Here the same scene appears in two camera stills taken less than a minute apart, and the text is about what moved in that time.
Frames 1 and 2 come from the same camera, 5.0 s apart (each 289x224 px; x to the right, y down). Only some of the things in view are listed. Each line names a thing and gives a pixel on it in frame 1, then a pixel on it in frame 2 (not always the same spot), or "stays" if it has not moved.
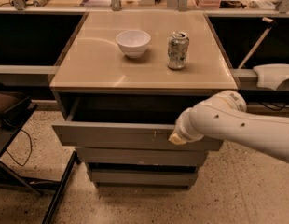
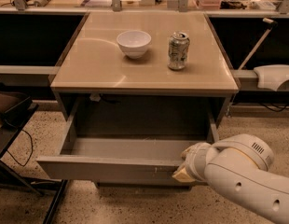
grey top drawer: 128,121 → 144,159
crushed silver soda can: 177,45 stays
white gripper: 183,129 → 194,162
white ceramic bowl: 133,43 stays
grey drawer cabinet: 119,84 stays
